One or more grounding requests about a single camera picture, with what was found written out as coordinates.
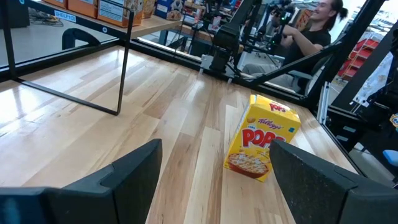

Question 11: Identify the blue Frosted Flakes cereal box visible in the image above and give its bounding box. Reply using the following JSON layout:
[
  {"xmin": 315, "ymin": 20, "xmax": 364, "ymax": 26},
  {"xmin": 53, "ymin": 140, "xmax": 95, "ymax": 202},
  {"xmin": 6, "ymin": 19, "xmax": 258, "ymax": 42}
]
[{"xmin": 154, "ymin": 0, "xmax": 185, "ymax": 21}]

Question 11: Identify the black cabinet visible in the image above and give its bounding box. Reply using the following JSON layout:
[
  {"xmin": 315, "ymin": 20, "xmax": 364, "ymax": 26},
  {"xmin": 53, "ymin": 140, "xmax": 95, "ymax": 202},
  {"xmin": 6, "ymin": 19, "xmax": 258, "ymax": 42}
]
[{"xmin": 0, "ymin": 0, "xmax": 30, "ymax": 29}]

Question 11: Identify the red storage rack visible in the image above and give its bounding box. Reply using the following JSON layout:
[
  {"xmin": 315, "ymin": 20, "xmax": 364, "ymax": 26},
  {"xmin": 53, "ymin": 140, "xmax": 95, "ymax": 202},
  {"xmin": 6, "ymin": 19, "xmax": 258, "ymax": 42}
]
[{"xmin": 337, "ymin": 39, "xmax": 380, "ymax": 80}]

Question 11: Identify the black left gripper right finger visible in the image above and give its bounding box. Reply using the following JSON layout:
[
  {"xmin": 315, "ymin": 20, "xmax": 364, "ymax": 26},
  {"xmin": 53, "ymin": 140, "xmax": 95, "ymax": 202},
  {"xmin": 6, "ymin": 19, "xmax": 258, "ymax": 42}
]
[{"xmin": 269, "ymin": 139, "xmax": 358, "ymax": 224}]

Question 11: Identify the black-framed wooden shelf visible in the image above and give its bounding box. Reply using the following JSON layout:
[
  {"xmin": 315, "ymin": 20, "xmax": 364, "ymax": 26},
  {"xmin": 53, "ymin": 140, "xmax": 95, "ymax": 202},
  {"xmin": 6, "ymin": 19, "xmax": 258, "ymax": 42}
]
[{"xmin": 0, "ymin": 0, "xmax": 183, "ymax": 116}]

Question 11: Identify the orange Mini-Wheats cereal box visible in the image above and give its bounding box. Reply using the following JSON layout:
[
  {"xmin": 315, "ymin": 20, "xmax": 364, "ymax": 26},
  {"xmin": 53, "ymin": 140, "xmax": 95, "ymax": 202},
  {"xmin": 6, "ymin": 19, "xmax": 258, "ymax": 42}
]
[
  {"xmin": 43, "ymin": 0, "xmax": 68, "ymax": 9},
  {"xmin": 98, "ymin": 0, "xmax": 144, "ymax": 28},
  {"xmin": 67, "ymin": 0, "xmax": 99, "ymax": 19}
]

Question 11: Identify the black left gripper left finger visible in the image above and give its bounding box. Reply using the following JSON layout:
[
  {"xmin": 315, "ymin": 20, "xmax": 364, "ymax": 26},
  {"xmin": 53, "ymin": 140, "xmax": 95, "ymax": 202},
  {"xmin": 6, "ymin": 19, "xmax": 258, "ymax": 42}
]
[{"xmin": 67, "ymin": 139, "xmax": 164, "ymax": 224}]

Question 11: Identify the grey office chair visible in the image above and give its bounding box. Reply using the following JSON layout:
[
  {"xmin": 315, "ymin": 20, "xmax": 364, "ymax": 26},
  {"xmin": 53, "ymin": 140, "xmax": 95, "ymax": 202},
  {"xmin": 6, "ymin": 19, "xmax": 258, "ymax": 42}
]
[{"xmin": 285, "ymin": 55, "xmax": 332, "ymax": 94}]

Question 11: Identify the white shelf label sticker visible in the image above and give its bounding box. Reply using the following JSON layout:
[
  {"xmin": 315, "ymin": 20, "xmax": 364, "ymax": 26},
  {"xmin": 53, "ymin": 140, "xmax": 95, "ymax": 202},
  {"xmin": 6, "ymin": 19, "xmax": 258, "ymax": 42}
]
[{"xmin": 53, "ymin": 9, "xmax": 77, "ymax": 24}]

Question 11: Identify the person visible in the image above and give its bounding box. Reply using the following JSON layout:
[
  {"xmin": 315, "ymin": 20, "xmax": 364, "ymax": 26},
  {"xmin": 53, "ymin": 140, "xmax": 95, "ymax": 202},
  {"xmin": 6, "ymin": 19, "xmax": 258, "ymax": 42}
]
[{"xmin": 242, "ymin": 0, "xmax": 349, "ymax": 94}]

